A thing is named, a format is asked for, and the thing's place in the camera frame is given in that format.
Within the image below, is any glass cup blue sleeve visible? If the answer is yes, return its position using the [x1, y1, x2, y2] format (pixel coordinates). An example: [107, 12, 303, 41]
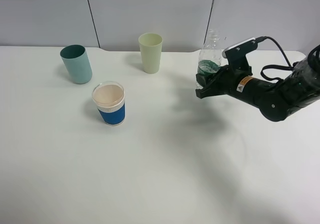
[92, 81, 126, 126]

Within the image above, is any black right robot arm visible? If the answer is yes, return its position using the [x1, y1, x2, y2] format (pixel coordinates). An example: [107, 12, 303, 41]
[195, 42, 320, 122]

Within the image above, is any teal plastic cup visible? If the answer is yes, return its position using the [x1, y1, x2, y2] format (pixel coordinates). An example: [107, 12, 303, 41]
[60, 44, 93, 84]

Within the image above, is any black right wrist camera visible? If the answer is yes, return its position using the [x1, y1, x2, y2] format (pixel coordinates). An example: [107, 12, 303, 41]
[222, 37, 258, 75]

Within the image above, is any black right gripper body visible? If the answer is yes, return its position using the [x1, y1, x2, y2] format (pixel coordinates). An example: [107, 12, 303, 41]
[219, 65, 263, 107]

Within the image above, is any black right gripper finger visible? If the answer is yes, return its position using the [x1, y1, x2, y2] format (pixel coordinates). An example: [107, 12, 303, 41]
[196, 71, 221, 87]
[195, 71, 226, 99]

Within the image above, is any light green plastic cup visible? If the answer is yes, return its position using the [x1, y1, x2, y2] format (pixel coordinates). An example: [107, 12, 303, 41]
[138, 33, 163, 74]

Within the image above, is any clear bottle green label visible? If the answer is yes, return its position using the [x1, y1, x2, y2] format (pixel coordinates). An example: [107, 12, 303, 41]
[197, 29, 222, 75]

